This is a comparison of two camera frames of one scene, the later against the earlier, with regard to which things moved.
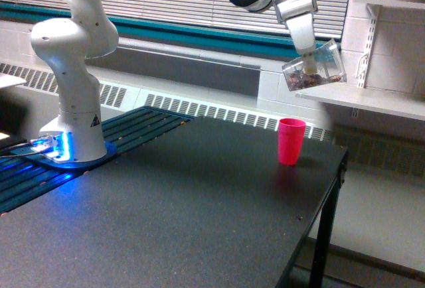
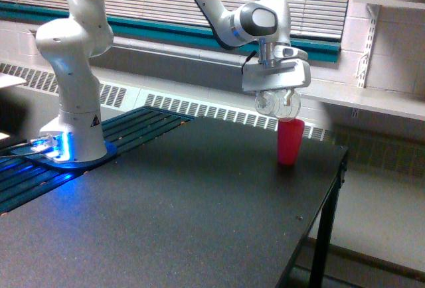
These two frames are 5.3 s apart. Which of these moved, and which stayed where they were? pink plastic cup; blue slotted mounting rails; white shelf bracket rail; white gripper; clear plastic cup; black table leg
Moved: white gripper; clear plastic cup
Stayed: black table leg; pink plastic cup; blue slotted mounting rails; white shelf bracket rail
